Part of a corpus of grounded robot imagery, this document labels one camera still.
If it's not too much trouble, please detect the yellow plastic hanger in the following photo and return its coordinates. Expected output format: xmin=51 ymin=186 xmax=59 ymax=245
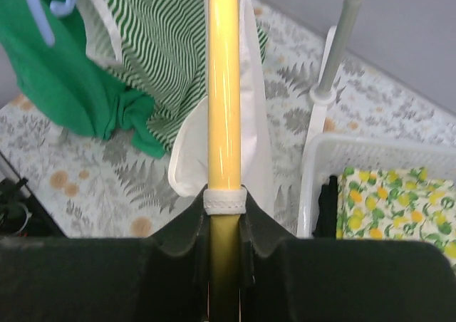
xmin=207 ymin=0 xmax=242 ymax=321

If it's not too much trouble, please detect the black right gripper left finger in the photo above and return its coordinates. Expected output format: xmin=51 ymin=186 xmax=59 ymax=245
xmin=1 ymin=196 xmax=208 ymax=321

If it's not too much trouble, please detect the lemon print folded cloth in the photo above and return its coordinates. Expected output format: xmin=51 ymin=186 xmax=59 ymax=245
xmin=336 ymin=167 xmax=455 ymax=265

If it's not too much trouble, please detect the light blue plastic hanger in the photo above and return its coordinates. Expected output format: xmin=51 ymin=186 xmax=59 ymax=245
xmin=26 ymin=0 xmax=78 ymax=47

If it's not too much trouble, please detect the white rectangular plastic basket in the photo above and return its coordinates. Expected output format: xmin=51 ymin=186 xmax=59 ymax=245
xmin=297 ymin=133 xmax=455 ymax=238

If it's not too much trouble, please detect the white metal clothes rack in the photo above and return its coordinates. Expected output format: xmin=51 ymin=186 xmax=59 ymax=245
xmin=306 ymin=0 xmax=363 ymax=142

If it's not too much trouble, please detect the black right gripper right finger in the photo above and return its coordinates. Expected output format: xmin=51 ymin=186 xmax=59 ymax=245
xmin=240 ymin=197 xmax=455 ymax=321

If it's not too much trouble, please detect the floral fern patterned tablecloth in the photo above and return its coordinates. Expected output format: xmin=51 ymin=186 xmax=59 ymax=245
xmin=1 ymin=0 xmax=455 ymax=237

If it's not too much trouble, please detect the black folded cloth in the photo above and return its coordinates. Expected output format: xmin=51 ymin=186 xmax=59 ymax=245
xmin=313 ymin=175 xmax=338 ymax=239

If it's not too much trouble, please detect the green white striped tank top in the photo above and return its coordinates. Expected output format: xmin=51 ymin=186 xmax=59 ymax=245
xmin=85 ymin=0 xmax=270 ymax=152

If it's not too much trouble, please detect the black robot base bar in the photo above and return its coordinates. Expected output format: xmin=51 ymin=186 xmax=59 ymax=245
xmin=1 ymin=156 xmax=65 ymax=237

